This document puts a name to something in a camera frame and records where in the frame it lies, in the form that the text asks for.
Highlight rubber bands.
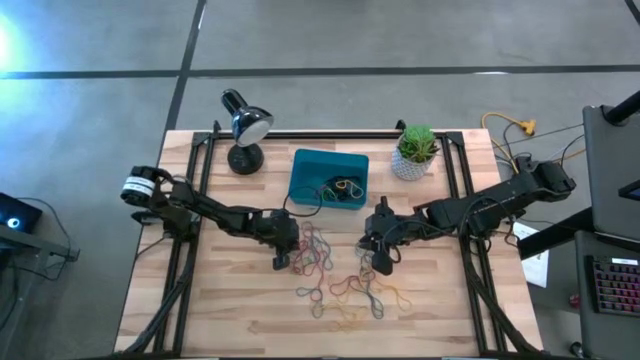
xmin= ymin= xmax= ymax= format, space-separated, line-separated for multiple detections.
xmin=324 ymin=174 xmax=364 ymax=204

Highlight black desk lamp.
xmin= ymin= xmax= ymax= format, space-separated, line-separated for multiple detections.
xmin=221 ymin=88 xmax=275 ymax=175

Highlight succulent in patterned white pot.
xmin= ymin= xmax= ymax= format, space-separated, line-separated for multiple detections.
xmin=390 ymin=124 xmax=441 ymax=181

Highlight small dark screen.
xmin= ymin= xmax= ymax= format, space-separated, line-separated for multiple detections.
xmin=618 ymin=179 xmax=640 ymax=202

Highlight white paper sheet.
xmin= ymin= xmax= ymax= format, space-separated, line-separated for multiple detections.
xmin=512 ymin=222 xmax=550 ymax=289

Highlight black aluminium table frame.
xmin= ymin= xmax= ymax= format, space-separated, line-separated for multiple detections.
xmin=122 ymin=119 xmax=534 ymax=359

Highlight yellow extension cord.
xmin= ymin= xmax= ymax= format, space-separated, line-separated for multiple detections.
xmin=481 ymin=112 xmax=537 ymax=174

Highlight grey side desk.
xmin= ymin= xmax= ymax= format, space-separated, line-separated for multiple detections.
xmin=574 ymin=229 xmax=640 ymax=360

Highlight thin black rubber band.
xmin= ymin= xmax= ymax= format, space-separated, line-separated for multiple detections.
xmin=367 ymin=269 xmax=386 ymax=321

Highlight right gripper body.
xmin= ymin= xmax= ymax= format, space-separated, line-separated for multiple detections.
xmin=357 ymin=196 xmax=431 ymax=276

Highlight black device with glowing ring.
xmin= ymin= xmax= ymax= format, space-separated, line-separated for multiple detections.
xmin=0 ymin=192 xmax=44 ymax=234

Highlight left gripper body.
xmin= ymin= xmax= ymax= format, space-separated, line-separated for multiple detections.
xmin=259 ymin=209 xmax=301 ymax=271

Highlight grey metal stand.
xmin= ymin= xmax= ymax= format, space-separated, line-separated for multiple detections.
xmin=0 ymin=224 xmax=81 ymax=264

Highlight backlit black keyboard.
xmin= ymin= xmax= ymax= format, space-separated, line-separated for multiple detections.
xmin=589 ymin=254 xmax=640 ymax=317

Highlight black power cable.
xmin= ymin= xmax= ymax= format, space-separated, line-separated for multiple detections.
xmin=499 ymin=122 xmax=586 ymax=176

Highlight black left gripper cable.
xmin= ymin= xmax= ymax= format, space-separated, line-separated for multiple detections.
xmin=282 ymin=186 xmax=325 ymax=219

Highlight red rubber band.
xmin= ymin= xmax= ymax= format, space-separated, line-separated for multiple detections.
xmin=294 ymin=244 xmax=334 ymax=276
xmin=309 ymin=269 xmax=326 ymax=302
xmin=292 ymin=222 xmax=331 ymax=276
xmin=328 ymin=273 xmax=367 ymax=297

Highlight blue plastic bin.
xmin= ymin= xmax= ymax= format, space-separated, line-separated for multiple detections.
xmin=288 ymin=148 xmax=370 ymax=210

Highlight black desk crossbar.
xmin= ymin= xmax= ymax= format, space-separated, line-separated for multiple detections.
xmin=517 ymin=207 xmax=596 ymax=261

